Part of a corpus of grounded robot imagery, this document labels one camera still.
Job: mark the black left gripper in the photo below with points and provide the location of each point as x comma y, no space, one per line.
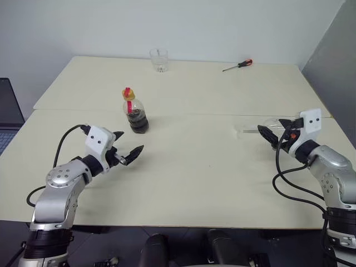
114,157

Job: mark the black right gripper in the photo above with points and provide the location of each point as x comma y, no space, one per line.
291,139

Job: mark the yellow bottle cap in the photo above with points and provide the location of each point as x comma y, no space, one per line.
128,94

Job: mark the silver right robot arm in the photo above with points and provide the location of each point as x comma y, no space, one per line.
333,164

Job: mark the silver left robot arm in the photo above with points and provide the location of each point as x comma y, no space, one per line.
55,192

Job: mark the small dark liquid bottle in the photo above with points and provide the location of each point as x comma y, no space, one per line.
137,122

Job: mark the red and black screwdriver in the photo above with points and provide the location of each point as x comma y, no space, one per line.
244,63

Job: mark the clear glass tumbler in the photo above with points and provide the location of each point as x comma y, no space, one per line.
159,61

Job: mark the dark rounded shape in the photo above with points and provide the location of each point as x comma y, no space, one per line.
154,250

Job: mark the dark grey laptop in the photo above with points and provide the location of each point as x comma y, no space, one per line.
8,111

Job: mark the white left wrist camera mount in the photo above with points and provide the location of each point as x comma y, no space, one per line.
96,140

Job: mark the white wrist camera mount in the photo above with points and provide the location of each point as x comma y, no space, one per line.
311,122
96,140

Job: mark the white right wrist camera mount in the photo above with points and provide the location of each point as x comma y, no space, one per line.
311,122

